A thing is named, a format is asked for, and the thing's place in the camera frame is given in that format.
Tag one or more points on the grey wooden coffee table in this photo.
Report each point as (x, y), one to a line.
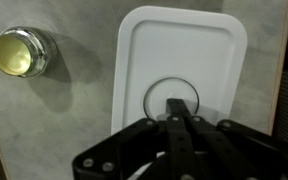
(47, 120)

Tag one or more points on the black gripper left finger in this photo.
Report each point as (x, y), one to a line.
(119, 156)

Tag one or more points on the white container lid with button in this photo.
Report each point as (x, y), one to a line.
(163, 53)

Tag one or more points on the silver tin candle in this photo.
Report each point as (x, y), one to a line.
(26, 52)

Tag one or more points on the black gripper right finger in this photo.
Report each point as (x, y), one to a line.
(248, 154)

